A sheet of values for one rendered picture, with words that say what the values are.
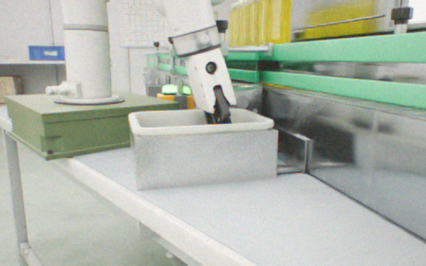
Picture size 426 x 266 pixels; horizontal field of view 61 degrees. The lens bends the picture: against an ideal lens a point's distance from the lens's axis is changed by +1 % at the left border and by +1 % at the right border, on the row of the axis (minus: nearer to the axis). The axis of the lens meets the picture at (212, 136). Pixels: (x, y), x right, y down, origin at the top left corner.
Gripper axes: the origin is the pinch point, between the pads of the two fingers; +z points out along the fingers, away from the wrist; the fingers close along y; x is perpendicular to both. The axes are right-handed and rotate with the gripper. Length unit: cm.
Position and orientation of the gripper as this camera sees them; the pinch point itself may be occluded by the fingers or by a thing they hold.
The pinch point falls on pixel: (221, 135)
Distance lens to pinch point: 64.2
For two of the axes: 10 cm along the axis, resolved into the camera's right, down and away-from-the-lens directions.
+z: 2.5, 9.2, 3.0
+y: -2.9, -2.2, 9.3
